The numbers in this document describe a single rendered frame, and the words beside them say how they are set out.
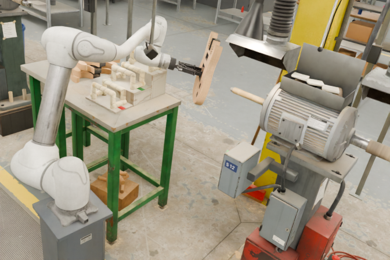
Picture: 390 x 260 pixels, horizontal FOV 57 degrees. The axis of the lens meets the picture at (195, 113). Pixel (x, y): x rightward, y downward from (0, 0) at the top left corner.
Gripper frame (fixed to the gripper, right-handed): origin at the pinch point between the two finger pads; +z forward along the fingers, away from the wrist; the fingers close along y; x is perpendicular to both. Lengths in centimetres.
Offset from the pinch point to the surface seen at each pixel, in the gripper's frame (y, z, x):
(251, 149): 71, 22, -8
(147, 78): -12.1, -30.1, -17.4
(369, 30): -353, 291, 46
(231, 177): 79, 15, -20
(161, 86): -17.4, -19.8, -21.7
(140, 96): -2.0, -31.5, -26.4
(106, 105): 6, -50, -35
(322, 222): 76, 68, -34
